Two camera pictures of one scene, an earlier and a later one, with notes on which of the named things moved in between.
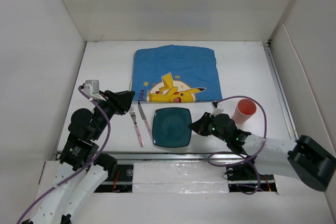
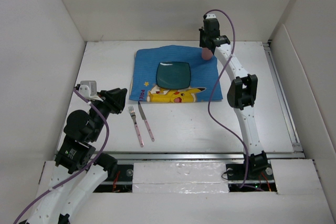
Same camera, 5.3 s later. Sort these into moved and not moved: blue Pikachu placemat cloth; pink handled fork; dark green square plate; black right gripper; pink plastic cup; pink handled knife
Moved: pink plastic cup; black right gripper; dark green square plate
Not moved: pink handled knife; pink handled fork; blue Pikachu placemat cloth
